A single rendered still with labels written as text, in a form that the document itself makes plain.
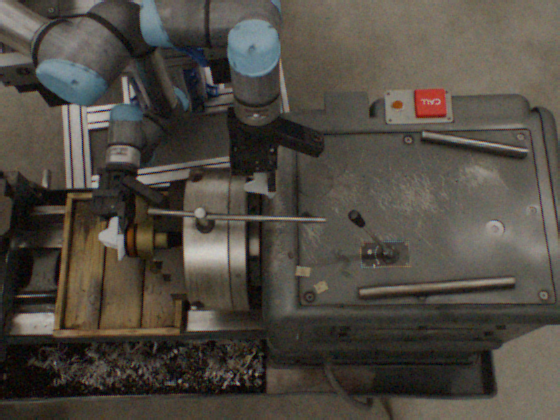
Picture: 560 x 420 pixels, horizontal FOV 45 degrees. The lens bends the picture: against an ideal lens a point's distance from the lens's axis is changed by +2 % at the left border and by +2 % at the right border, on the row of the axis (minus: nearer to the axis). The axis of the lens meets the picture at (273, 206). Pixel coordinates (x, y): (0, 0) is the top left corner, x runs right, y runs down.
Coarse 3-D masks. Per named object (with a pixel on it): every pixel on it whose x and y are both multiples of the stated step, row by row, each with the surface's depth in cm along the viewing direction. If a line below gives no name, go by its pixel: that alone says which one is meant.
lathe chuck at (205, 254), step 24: (192, 168) 142; (216, 168) 141; (192, 192) 133; (216, 192) 133; (192, 240) 130; (216, 240) 130; (192, 264) 131; (216, 264) 131; (192, 288) 133; (216, 288) 133
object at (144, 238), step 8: (128, 224) 145; (136, 224) 146; (144, 224) 144; (152, 224) 143; (128, 232) 143; (136, 232) 143; (144, 232) 142; (152, 232) 142; (160, 232) 143; (168, 232) 148; (128, 240) 142; (136, 240) 142; (144, 240) 142; (152, 240) 141; (160, 240) 143; (168, 240) 149; (128, 248) 143; (136, 248) 143; (144, 248) 142; (152, 248) 142; (160, 248) 143; (168, 248) 148; (128, 256) 145; (136, 256) 145; (144, 256) 144; (152, 256) 143
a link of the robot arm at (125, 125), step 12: (120, 108) 153; (132, 108) 153; (108, 120) 154; (120, 120) 151; (132, 120) 152; (108, 132) 153; (120, 132) 151; (132, 132) 152; (108, 144) 151; (120, 144) 150; (132, 144) 151
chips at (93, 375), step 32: (32, 352) 192; (64, 352) 192; (96, 352) 190; (128, 352) 187; (160, 352) 190; (192, 352) 187; (224, 352) 190; (256, 352) 188; (0, 384) 190; (32, 384) 189; (64, 384) 188; (96, 384) 188; (128, 384) 186; (160, 384) 185; (192, 384) 185; (224, 384) 186; (256, 384) 186
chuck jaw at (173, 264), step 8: (160, 256) 142; (168, 256) 142; (176, 256) 142; (160, 264) 143; (168, 264) 141; (176, 264) 141; (168, 272) 140; (176, 272) 140; (168, 280) 143; (176, 280) 139; (184, 280) 139; (176, 288) 138; (184, 288) 138; (176, 296) 139; (184, 296) 139; (192, 304) 139; (200, 304) 139
